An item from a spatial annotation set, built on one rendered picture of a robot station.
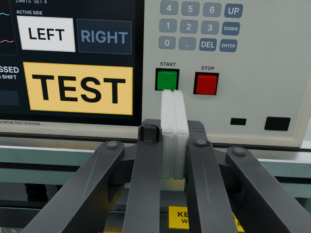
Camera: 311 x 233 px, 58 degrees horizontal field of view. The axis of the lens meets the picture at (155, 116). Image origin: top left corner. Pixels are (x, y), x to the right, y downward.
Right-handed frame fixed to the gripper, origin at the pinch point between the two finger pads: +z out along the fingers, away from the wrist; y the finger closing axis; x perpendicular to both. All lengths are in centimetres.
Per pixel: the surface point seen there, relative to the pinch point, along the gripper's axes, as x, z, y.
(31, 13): 5.7, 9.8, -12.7
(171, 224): -11.5, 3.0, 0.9
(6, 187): -24.5, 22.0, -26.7
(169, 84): -0.1, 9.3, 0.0
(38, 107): -3.4, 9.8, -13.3
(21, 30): 4.2, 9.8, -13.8
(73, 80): -0.3, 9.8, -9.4
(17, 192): -25.3, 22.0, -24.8
